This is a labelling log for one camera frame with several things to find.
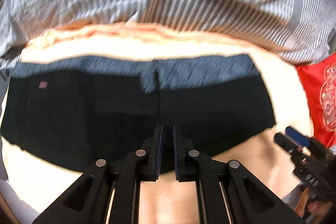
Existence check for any black pants grey waistband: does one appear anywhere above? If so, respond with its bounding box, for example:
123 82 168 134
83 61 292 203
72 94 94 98
1 55 276 172

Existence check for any person's right hand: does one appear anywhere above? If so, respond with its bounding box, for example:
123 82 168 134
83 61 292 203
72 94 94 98
294 188 333 223

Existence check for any red embroidered cloth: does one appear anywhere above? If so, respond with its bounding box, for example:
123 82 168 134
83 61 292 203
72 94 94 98
296 53 336 148

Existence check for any peach bed sheet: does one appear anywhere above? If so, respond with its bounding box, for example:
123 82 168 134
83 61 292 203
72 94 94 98
1 24 313 223

